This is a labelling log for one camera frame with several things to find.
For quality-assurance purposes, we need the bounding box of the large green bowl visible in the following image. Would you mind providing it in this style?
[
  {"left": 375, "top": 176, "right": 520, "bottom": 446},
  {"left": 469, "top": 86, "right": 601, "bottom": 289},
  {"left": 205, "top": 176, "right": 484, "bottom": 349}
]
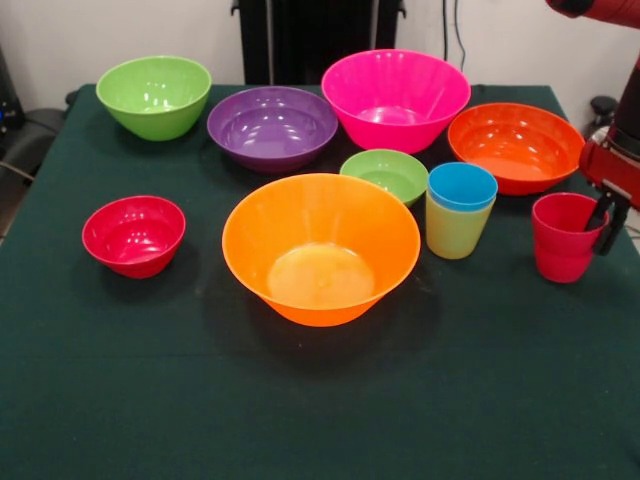
[{"left": 95, "top": 55, "right": 213, "bottom": 142}]

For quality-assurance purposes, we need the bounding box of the small green bowl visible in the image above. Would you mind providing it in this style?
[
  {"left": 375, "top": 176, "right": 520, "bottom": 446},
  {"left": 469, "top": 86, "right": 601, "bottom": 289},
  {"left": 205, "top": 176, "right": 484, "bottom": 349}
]
[{"left": 339, "top": 148, "right": 430, "bottom": 209}]

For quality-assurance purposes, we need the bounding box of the small red bowl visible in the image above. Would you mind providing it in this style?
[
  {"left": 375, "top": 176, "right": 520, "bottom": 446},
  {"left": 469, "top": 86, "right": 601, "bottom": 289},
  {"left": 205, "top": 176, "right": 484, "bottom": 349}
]
[{"left": 81, "top": 195, "right": 187, "bottom": 280}]

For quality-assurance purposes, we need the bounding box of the pink bowl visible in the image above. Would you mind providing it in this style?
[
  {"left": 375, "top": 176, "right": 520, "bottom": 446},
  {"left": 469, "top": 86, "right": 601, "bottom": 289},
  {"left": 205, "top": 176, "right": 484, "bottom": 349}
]
[{"left": 321, "top": 48, "right": 472, "bottom": 155}]

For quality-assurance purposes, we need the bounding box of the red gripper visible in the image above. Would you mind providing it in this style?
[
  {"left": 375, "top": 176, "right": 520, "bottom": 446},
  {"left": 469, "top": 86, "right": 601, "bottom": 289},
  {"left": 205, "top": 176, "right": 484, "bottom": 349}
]
[{"left": 578, "top": 139, "right": 640, "bottom": 256}]

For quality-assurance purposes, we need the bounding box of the red-orange bowl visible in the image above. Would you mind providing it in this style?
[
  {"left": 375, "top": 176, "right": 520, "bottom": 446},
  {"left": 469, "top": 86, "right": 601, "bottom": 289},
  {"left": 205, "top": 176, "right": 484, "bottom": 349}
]
[{"left": 447, "top": 102, "right": 586, "bottom": 196}]

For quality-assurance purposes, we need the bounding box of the black electronics box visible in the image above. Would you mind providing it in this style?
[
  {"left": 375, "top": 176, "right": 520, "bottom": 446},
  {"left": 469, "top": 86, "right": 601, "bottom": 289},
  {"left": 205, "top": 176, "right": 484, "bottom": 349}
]
[{"left": 0, "top": 42, "right": 26, "bottom": 149}]

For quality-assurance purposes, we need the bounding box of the dark green tablecloth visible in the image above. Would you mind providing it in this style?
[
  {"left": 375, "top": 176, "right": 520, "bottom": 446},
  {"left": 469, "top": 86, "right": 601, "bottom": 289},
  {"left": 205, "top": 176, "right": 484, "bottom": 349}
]
[{"left": 0, "top": 83, "right": 640, "bottom": 480}]

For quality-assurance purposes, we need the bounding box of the black equipment with knob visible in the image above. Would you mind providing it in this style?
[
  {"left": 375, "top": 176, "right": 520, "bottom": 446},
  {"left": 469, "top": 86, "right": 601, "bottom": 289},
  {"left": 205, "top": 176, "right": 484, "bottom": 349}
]
[{"left": 587, "top": 95, "right": 620, "bottom": 146}]

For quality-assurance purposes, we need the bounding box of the purple bowl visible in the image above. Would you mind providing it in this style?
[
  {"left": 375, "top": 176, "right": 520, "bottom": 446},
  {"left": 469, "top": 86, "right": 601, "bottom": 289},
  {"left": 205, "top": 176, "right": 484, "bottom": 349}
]
[{"left": 206, "top": 85, "right": 339, "bottom": 175}]

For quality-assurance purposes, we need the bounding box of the blue cup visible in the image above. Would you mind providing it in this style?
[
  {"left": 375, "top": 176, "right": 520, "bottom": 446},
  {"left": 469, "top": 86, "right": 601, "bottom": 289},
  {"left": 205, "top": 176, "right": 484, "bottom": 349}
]
[{"left": 427, "top": 162, "right": 499, "bottom": 211}]

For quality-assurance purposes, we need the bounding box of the grey cable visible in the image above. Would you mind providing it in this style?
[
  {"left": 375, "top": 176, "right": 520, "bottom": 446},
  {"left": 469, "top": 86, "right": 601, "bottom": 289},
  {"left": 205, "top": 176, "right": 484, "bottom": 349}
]
[{"left": 0, "top": 159, "right": 36, "bottom": 184}]

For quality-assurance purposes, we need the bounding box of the red cup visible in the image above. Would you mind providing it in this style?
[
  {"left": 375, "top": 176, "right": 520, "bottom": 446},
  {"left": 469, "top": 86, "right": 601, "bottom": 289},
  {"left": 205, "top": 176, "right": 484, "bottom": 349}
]
[{"left": 531, "top": 192, "right": 610, "bottom": 284}]

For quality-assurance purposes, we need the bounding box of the yellow cup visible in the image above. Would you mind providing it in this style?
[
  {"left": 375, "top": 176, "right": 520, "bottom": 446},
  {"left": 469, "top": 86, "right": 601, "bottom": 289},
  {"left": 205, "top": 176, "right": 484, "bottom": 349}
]
[{"left": 425, "top": 192, "right": 496, "bottom": 260}]

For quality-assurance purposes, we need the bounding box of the large orange bowl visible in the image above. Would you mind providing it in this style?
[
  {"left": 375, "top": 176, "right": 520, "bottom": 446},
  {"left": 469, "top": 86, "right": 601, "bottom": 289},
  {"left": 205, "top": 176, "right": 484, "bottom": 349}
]
[{"left": 221, "top": 173, "right": 421, "bottom": 328}]

